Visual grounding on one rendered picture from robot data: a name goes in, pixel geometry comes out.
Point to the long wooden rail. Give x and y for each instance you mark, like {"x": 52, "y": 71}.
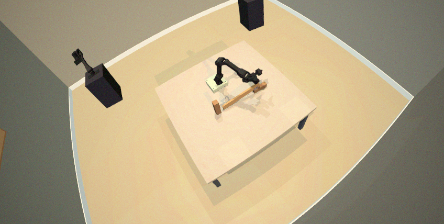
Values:
{"x": 241, "y": 95}

